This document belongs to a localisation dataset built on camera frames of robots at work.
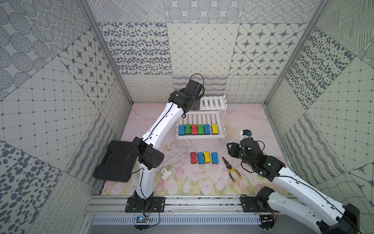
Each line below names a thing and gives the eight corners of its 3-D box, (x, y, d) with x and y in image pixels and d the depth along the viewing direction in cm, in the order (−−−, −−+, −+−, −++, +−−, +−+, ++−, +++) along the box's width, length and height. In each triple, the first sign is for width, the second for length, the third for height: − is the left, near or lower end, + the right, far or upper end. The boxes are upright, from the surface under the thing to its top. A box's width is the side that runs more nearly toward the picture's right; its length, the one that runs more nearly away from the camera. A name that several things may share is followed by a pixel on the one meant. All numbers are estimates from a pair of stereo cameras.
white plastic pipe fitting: (164, 181, 83) (163, 179, 81) (159, 173, 86) (158, 171, 84) (172, 175, 86) (172, 173, 83) (167, 167, 89) (167, 165, 86)
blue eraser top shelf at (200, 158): (197, 164, 90) (197, 162, 89) (197, 153, 95) (197, 152, 93) (204, 164, 90) (204, 162, 89) (203, 153, 95) (203, 152, 93)
